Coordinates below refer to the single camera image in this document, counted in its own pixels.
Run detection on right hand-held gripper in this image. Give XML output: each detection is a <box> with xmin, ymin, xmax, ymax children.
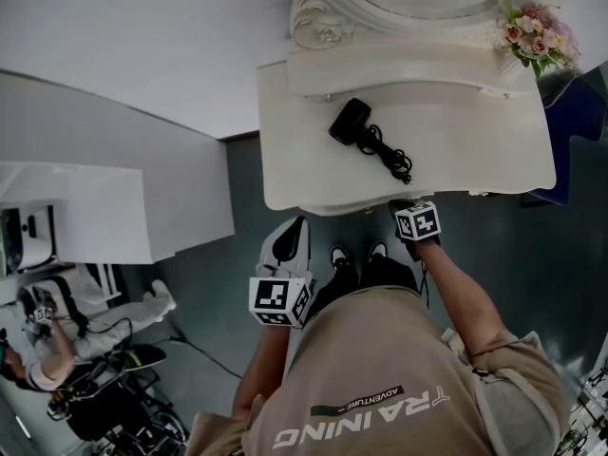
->
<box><xmin>388</xmin><ymin>199</ymin><xmax>443</xmax><ymax>262</ymax></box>

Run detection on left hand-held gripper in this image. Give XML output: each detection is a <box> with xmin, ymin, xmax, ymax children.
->
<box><xmin>248</xmin><ymin>216</ymin><xmax>316</xmax><ymax>330</ymax></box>

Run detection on white dressing table drawer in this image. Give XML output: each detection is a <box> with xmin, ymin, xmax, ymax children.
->
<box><xmin>301</xmin><ymin>198</ymin><xmax>398</xmax><ymax>217</ymax></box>

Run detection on person's right forearm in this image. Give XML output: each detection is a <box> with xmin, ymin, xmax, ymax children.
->
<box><xmin>416</xmin><ymin>238</ymin><xmax>507</xmax><ymax>358</ymax></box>

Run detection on person's left forearm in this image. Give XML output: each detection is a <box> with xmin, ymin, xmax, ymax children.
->
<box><xmin>231</xmin><ymin>321</ymin><xmax>308</xmax><ymax>420</ymax></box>

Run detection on white dressing table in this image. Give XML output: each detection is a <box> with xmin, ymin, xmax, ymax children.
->
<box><xmin>256</xmin><ymin>40</ymin><xmax>558</xmax><ymax>217</ymax></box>

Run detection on person's black trousers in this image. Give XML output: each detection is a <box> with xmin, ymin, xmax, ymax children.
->
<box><xmin>307</xmin><ymin>253</ymin><xmax>422</xmax><ymax>325</ymax></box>

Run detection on person's left shoe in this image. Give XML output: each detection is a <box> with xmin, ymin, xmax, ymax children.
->
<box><xmin>330</xmin><ymin>245</ymin><xmax>353</xmax><ymax>275</ymax></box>

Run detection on black hair dryer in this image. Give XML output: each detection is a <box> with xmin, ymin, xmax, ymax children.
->
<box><xmin>328</xmin><ymin>97</ymin><xmax>374</xmax><ymax>147</ymax></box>

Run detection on person's beige shirt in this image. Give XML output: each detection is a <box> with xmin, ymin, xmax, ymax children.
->
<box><xmin>184</xmin><ymin>284</ymin><xmax>571</xmax><ymax>456</ymax></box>

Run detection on white cabinet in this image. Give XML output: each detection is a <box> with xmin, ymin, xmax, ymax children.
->
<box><xmin>0</xmin><ymin>160</ymin><xmax>237</xmax><ymax>276</ymax></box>

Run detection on black equipment stand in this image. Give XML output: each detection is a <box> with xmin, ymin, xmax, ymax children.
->
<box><xmin>46</xmin><ymin>343</ymin><xmax>192</xmax><ymax>456</ymax></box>

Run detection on dark blue chair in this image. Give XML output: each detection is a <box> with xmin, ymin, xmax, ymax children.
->
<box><xmin>521</xmin><ymin>62</ymin><xmax>608</xmax><ymax>208</ymax></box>

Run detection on pink flower bouquet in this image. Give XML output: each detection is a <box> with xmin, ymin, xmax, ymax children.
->
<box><xmin>493</xmin><ymin>1</ymin><xmax>583</xmax><ymax>79</ymax></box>

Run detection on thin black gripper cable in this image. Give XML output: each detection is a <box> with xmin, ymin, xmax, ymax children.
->
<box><xmin>417</xmin><ymin>258</ymin><xmax>431</xmax><ymax>309</ymax></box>

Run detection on black hair dryer cable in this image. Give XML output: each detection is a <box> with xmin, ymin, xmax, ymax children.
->
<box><xmin>354</xmin><ymin>123</ymin><xmax>414</xmax><ymax>186</ymax></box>

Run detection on black floor cable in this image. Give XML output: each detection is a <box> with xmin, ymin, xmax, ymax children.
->
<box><xmin>165</xmin><ymin>333</ymin><xmax>244</xmax><ymax>380</ymax></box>

